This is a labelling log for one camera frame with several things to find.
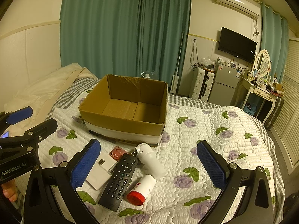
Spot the black tv remote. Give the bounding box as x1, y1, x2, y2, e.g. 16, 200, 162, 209
98, 153, 138, 211

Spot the red patterned pouch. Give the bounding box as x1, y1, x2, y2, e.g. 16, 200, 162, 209
109, 146, 128, 162

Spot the white bottle red cap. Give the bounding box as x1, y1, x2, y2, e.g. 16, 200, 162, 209
127, 175, 157, 206

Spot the white plug-in device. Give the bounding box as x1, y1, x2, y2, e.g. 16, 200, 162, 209
135, 143, 166, 180

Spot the white charger box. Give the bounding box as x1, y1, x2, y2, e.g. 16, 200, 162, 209
93, 151, 117, 171

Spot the person's left hand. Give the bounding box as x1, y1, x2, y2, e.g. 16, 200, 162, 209
1, 180, 18, 203

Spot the cream pillow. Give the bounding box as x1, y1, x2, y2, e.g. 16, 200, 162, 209
4, 63, 97, 122

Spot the grey checked bed sheet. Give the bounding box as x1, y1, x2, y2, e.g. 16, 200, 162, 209
44, 77, 284, 131

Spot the white louvered wardrobe door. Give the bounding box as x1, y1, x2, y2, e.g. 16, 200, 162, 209
271, 38, 298, 174

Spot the dark suitcase by wardrobe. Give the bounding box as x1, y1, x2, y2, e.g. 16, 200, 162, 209
264, 98, 284, 130

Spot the blue laundry basket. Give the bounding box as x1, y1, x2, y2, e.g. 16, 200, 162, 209
243, 102, 256, 116

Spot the floral quilted bedspread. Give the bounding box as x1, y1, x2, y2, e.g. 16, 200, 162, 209
37, 91, 280, 224

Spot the open cardboard box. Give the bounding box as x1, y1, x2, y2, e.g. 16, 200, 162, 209
78, 74, 168, 147

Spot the white dressing table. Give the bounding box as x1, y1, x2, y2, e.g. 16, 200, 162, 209
232, 78, 278, 124

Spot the green curtain left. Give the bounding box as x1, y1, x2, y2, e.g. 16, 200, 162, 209
60, 0, 191, 83

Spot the green curtain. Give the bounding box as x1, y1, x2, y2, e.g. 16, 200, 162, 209
261, 3, 289, 83
60, 0, 191, 83

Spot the silver mini fridge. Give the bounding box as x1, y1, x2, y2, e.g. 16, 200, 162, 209
208, 62, 240, 106

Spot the clear water jug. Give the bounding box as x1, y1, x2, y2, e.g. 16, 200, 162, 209
140, 71, 159, 80

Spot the white suitcase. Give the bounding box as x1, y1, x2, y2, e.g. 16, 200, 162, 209
189, 67, 214, 102

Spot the oval vanity mirror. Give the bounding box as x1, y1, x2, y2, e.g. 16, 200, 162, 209
253, 49, 271, 77

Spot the white mop pole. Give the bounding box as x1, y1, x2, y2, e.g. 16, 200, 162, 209
170, 32, 184, 94

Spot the green curtain right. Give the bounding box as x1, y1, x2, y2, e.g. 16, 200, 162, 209
261, 3, 289, 83

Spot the white air conditioner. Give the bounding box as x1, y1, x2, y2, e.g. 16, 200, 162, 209
216, 0, 260, 19

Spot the black wall television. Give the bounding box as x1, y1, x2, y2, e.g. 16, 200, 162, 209
218, 27, 257, 64

